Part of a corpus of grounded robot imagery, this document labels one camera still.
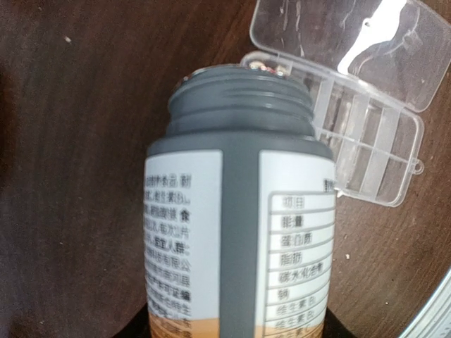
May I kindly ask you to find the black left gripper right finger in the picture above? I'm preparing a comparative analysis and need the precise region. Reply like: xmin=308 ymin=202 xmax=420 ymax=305
xmin=323 ymin=309 xmax=355 ymax=338

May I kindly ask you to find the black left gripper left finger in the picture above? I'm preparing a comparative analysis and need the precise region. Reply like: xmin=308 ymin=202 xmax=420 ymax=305
xmin=116 ymin=306 xmax=152 ymax=338

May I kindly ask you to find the grey cap pill bottle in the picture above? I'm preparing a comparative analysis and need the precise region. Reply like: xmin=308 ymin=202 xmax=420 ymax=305
xmin=144 ymin=65 xmax=335 ymax=337

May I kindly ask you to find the clear plastic pill organizer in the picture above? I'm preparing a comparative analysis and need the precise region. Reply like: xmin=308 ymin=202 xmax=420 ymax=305
xmin=242 ymin=1 xmax=450 ymax=207

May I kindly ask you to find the aluminium front rail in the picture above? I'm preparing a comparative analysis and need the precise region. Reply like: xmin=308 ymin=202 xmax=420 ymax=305
xmin=400 ymin=270 xmax=451 ymax=338

